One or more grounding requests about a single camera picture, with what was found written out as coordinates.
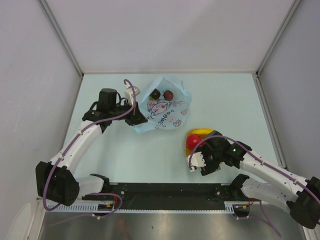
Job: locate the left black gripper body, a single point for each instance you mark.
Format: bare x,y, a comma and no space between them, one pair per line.
130,116

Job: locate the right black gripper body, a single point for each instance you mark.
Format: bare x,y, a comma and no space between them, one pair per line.
212,158

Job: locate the yellow fake banana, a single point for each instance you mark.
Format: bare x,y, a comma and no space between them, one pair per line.
201,132

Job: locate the light blue plastic bag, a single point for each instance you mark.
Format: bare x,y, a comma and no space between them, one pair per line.
163,114

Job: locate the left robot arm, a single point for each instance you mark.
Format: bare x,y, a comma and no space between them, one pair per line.
55,179

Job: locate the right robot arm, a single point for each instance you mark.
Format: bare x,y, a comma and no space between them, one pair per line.
296,195

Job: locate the dark red fake fruit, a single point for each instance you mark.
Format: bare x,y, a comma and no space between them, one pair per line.
155,94

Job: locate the woven bamboo tray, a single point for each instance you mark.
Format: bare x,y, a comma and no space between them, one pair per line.
187,150

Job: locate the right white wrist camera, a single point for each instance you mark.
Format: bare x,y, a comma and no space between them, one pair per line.
195,161

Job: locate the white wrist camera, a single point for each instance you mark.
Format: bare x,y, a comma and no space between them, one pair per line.
195,161
129,93

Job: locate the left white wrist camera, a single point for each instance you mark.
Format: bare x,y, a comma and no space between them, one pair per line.
129,93

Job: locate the white slotted cable duct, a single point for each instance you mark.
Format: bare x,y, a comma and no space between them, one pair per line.
104,207

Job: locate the aluminium frame rail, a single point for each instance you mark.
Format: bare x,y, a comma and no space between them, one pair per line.
66,195

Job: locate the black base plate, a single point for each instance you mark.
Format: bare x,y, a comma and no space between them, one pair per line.
194,203

